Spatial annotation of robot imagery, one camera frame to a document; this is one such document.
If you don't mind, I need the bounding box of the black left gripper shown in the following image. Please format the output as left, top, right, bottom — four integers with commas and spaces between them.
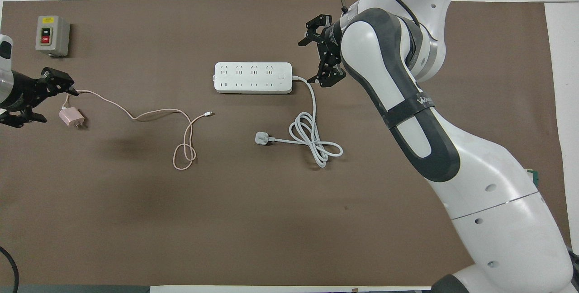
0, 67, 79, 129

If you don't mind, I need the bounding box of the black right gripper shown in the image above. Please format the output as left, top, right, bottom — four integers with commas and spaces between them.
298, 14, 347, 88

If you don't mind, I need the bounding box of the pink charger adapter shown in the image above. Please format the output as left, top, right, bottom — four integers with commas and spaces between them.
58, 107, 85, 129

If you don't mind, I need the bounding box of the pink charging cable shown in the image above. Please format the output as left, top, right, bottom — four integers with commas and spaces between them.
62, 89, 214, 171

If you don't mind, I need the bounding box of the white power strip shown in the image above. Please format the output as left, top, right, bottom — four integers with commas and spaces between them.
213, 61, 294, 95

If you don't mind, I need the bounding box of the brown table mat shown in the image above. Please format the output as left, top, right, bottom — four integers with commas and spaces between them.
0, 0, 572, 288

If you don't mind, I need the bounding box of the white power cord with plug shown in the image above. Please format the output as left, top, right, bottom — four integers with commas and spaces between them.
254, 75, 344, 168

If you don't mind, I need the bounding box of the grey push button switch box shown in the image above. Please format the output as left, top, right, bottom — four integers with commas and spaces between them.
35, 15, 72, 57

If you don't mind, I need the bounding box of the black floor cable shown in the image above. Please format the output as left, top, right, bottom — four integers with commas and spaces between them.
0, 245, 20, 293

